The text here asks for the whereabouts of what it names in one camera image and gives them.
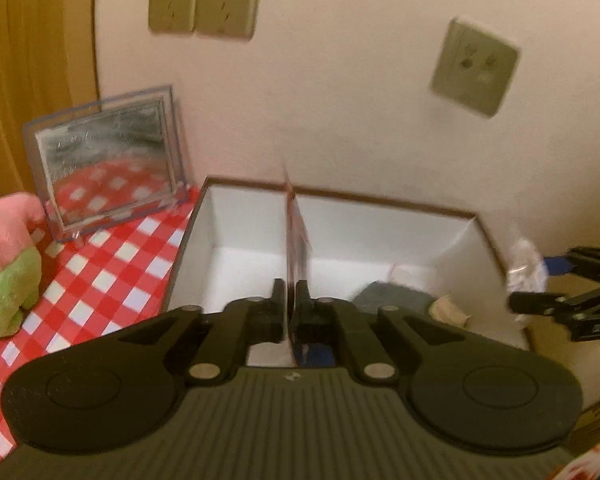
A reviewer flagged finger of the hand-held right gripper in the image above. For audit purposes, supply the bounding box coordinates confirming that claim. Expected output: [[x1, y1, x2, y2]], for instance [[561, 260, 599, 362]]
[[509, 285, 600, 318], [545, 246, 600, 286]]

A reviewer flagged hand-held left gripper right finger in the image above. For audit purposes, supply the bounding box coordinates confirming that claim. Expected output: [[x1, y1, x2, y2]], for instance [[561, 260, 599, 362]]
[[294, 280, 468, 387]]

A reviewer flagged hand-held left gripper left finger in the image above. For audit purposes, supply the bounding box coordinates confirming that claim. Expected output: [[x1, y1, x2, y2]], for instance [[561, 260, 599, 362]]
[[115, 278, 287, 387]]

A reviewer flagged clear bag of white beads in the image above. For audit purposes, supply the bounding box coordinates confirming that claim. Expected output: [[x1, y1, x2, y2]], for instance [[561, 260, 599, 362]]
[[505, 239, 549, 295]]

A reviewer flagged blue fluffy towel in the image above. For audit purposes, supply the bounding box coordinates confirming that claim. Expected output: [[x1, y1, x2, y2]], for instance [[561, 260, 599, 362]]
[[300, 342, 338, 367]]

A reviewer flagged red snack packet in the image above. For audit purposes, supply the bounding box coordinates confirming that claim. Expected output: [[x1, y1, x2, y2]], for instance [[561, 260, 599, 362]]
[[282, 162, 315, 366]]

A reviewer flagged grey fluffy towel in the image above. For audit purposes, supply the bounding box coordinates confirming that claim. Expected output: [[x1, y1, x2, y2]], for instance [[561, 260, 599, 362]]
[[352, 280, 436, 316]]

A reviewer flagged brown cardboard box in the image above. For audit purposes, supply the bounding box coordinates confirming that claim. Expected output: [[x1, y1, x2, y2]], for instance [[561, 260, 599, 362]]
[[161, 176, 531, 368]]

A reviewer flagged beige sock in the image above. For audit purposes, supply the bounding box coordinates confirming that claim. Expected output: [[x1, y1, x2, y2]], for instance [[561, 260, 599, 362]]
[[430, 294, 473, 328]]

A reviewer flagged red white printed paper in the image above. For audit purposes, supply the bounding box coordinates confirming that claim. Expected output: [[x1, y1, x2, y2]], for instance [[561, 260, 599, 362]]
[[555, 442, 600, 480]]

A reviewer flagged red white checkered tablecloth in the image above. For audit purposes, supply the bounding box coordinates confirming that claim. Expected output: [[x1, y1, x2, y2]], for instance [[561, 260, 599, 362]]
[[0, 187, 201, 476]]

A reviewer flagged pink starfish plush toy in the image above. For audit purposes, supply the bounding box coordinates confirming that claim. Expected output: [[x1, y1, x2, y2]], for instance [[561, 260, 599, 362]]
[[0, 192, 43, 342]]

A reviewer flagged clear picture frame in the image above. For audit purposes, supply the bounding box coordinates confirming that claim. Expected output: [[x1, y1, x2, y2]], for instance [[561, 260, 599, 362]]
[[22, 85, 191, 243]]

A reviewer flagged beige wall socket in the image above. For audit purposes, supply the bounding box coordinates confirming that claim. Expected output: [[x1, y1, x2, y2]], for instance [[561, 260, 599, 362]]
[[147, 0, 197, 36], [195, 0, 261, 40], [430, 17, 522, 118]]

